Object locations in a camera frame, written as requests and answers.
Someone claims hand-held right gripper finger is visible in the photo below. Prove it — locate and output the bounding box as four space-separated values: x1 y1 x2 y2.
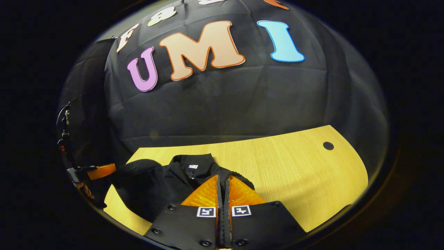
223 175 307 250
144 175 223 250

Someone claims black jacket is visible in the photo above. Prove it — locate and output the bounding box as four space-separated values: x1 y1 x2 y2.
111 153 255 223

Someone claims black backdrop cloth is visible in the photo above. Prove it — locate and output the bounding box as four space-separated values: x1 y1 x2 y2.
59 0 389 181

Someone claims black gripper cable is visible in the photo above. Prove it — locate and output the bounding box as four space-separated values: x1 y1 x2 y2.
57 102 75 170

